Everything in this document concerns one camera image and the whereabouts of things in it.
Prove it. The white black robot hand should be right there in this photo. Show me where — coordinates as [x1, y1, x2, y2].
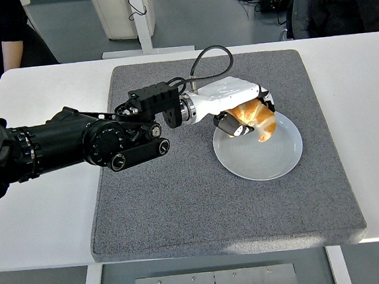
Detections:
[183, 72, 278, 142]

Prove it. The white table stand with foot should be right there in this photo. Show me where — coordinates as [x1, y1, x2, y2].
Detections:
[97, 0, 198, 60]

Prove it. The round grey plate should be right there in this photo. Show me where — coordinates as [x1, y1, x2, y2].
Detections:
[210, 108, 307, 185]

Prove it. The grey fabric mat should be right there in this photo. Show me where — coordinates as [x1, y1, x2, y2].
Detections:
[74, 44, 370, 268]

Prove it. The golden croissant bread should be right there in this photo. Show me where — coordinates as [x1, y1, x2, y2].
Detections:
[226, 96, 278, 145]

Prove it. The thin black cord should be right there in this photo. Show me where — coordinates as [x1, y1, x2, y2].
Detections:
[126, 0, 149, 22]

